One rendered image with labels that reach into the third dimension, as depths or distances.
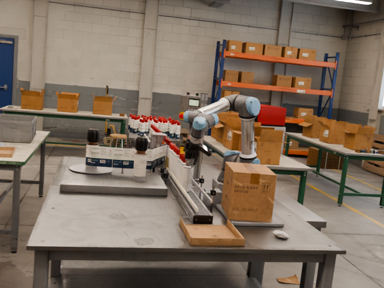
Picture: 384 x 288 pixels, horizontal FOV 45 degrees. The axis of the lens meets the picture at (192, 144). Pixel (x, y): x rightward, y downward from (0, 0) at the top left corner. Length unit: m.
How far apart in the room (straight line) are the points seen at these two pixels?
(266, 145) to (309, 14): 7.42
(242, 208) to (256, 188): 0.13
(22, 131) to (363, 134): 4.70
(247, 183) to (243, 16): 9.00
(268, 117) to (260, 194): 6.20
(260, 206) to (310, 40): 9.54
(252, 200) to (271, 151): 2.36
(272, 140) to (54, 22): 7.07
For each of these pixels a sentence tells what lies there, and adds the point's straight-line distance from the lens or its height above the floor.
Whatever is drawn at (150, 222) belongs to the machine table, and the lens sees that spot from 2.46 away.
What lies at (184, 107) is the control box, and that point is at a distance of 3.29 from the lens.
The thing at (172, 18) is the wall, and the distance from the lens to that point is 10.95.
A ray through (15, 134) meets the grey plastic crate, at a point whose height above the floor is 0.88.
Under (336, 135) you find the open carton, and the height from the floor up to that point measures 0.92.
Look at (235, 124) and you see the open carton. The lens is 5.96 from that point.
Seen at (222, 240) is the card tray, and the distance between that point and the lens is 2.21.
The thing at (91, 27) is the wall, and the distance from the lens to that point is 10.81.
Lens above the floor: 1.59
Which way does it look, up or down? 8 degrees down
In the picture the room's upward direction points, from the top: 5 degrees clockwise
